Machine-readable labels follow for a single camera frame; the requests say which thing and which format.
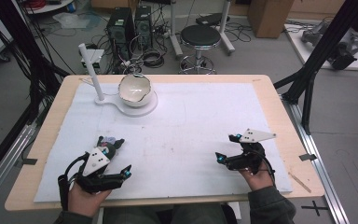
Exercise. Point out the black tape piece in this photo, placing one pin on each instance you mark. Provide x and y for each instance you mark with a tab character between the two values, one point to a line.
307	157
29	161

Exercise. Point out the black tape cross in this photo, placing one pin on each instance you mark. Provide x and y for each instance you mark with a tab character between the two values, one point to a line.
315	207

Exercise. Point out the small black computer tower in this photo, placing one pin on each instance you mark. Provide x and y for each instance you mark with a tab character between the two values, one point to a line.
143	25

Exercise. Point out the black round stool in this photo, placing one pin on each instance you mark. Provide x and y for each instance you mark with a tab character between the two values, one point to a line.
199	35

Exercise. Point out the person's left hand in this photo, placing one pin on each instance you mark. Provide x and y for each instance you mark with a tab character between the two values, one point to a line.
84	202

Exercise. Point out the white table leg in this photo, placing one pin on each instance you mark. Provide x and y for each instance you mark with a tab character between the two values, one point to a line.
175	34
227	31

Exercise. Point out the person's right hand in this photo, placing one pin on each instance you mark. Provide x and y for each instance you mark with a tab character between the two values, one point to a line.
259	182

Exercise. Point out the large black computer tower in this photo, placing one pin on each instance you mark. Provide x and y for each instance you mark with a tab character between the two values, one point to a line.
119	28

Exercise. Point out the person's legs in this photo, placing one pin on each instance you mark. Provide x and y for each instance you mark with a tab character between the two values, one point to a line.
130	215

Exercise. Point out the white eggshell-shaped bowl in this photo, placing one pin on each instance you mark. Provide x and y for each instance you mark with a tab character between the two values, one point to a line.
133	90

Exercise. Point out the white floor board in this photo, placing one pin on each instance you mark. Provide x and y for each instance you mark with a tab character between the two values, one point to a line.
306	53

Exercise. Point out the black metal frame strut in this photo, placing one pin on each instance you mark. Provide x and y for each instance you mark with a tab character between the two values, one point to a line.
320	53

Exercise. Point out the white box device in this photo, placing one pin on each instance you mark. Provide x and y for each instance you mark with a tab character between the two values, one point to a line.
96	56

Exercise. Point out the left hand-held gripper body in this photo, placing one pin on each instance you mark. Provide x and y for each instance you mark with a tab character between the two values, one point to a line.
94	161

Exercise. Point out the round white table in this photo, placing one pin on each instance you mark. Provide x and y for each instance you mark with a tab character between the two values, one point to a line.
49	6

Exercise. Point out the brown cardboard box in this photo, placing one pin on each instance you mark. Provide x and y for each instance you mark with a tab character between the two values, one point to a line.
268	15

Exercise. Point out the white stand with pole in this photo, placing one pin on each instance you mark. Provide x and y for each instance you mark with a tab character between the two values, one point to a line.
90	67

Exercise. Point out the aluminium rail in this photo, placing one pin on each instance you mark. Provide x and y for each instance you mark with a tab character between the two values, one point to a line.
315	155
6	161

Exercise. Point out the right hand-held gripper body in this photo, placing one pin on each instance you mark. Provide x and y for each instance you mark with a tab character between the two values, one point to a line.
250	158

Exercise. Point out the thin wooden stick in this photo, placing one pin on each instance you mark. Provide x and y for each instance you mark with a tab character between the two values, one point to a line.
300	182

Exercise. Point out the grey machine part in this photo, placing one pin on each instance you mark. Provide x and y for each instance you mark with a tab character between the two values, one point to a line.
351	43

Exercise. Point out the flat black pad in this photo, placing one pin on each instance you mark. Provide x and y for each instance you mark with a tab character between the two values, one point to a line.
211	19

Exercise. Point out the clear plastic bag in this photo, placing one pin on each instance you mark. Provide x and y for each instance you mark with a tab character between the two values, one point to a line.
71	20

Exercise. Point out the small black purple toy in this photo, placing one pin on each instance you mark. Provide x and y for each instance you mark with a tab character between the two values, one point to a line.
109	140

